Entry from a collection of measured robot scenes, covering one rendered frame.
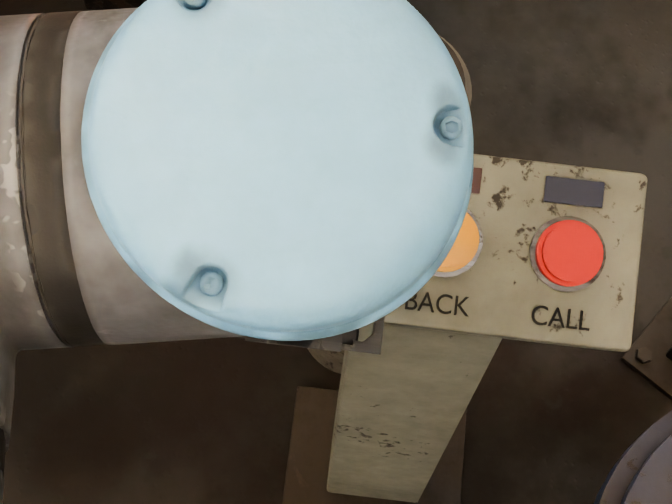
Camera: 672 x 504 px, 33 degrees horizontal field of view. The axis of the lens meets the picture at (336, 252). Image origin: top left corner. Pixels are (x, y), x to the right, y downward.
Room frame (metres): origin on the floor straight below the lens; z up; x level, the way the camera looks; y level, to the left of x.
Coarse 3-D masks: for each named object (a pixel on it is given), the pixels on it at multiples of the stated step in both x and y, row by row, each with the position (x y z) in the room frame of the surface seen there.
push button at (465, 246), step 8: (464, 224) 0.30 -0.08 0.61; (472, 224) 0.30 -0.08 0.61; (464, 232) 0.29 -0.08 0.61; (472, 232) 0.29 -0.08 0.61; (456, 240) 0.29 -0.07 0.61; (464, 240) 0.29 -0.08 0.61; (472, 240) 0.29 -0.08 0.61; (456, 248) 0.28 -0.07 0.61; (464, 248) 0.29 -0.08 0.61; (472, 248) 0.29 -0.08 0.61; (448, 256) 0.28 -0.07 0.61; (456, 256) 0.28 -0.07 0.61; (464, 256) 0.28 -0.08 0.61; (472, 256) 0.28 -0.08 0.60; (448, 264) 0.28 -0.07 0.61; (456, 264) 0.28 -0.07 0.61; (464, 264) 0.28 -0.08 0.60
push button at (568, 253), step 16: (560, 224) 0.30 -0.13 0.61; (576, 224) 0.31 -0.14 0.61; (544, 240) 0.30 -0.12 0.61; (560, 240) 0.29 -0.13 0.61; (576, 240) 0.30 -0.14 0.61; (592, 240) 0.30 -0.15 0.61; (544, 256) 0.28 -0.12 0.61; (560, 256) 0.29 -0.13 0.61; (576, 256) 0.29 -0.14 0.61; (592, 256) 0.29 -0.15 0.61; (544, 272) 0.28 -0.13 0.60; (560, 272) 0.28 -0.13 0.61; (576, 272) 0.28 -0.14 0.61; (592, 272) 0.28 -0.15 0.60
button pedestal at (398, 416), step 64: (512, 192) 0.32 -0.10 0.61; (640, 192) 0.33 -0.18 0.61; (512, 256) 0.29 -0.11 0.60; (384, 320) 0.24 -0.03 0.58; (448, 320) 0.25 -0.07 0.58; (512, 320) 0.25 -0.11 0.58; (576, 320) 0.25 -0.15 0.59; (384, 384) 0.26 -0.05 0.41; (448, 384) 0.26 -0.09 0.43; (320, 448) 0.31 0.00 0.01; (384, 448) 0.26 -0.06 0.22; (448, 448) 0.32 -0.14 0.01
